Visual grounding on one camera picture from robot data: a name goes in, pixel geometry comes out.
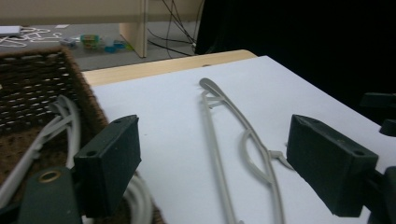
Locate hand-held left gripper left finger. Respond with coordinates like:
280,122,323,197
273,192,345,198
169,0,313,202
74,114,143,218

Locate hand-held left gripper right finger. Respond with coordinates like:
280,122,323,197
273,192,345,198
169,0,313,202
286,114,379,218

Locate grey plastic hanger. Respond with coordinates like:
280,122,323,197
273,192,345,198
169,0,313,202
198,77,295,224
0,115,71,208
49,94,154,224

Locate brown wicker basket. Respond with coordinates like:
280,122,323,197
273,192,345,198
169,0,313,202
0,46,166,224

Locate white board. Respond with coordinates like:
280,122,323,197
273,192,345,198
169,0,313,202
92,55,396,224

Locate light wooden table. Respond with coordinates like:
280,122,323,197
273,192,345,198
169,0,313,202
81,49,258,88

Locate colourful plastic toys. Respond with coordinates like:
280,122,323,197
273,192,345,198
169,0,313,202
60,33,129,54

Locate light wooden shelf unit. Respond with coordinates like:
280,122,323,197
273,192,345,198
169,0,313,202
0,0,205,59

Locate white box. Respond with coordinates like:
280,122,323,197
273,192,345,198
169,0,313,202
0,25,22,36

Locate white cord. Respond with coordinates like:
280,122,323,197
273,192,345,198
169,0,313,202
0,27,64,49

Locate bundle of black cables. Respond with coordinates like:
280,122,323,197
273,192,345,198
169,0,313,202
147,0,205,59

